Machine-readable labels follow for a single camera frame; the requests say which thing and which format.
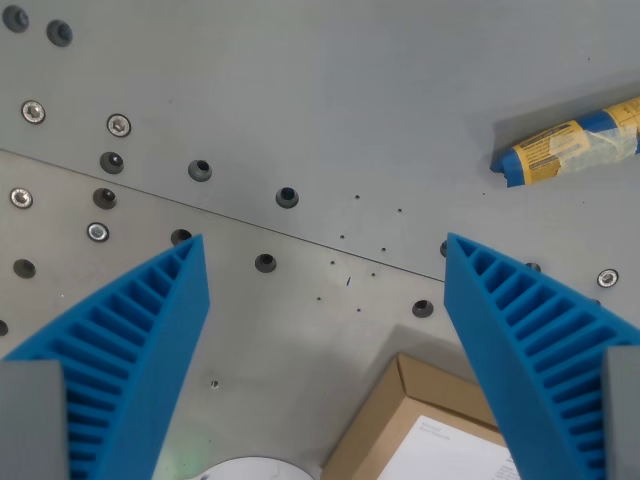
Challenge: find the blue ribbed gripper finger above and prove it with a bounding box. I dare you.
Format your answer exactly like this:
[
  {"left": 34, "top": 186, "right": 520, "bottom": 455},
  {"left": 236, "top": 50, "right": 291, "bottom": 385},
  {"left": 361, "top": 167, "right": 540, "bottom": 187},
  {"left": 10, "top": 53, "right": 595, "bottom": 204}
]
[
  {"left": 444, "top": 231, "right": 640, "bottom": 480},
  {"left": 0, "top": 233, "right": 209, "bottom": 480}
]

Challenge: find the white round socket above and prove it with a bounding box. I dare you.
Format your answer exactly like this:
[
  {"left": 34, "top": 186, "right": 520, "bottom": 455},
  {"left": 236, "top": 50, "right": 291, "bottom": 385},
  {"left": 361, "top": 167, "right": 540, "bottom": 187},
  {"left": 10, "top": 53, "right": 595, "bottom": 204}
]
[{"left": 191, "top": 454, "right": 322, "bottom": 480}]

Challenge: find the black countersunk screw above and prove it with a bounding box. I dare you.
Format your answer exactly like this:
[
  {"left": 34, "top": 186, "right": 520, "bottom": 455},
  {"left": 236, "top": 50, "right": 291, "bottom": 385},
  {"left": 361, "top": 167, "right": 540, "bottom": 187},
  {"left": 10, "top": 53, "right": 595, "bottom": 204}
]
[
  {"left": 98, "top": 150, "right": 125, "bottom": 176},
  {"left": 92, "top": 187, "right": 118, "bottom": 211}
]

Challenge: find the white paper label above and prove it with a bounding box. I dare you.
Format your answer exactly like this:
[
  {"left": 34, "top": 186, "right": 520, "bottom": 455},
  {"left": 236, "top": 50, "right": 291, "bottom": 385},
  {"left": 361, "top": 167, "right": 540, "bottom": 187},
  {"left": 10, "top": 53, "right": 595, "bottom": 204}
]
[{"left": 378, "top": 414, "right": 522, "bottom": 480}]

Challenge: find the brown cardboard box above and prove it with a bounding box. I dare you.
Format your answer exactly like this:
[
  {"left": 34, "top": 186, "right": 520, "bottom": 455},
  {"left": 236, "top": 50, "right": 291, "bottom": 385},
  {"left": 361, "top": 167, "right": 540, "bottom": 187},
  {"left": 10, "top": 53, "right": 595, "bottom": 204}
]
[{"left": 321, "top": 352, "right": 522, "bottom": 480}]

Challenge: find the blue yellow labelled roll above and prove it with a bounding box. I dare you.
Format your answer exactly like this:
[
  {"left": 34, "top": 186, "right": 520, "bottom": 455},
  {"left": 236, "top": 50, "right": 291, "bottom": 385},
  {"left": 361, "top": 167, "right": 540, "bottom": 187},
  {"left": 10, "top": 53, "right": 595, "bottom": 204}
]
[{"left": 489, "top": 96, "right": 640, "bottom": 190}]

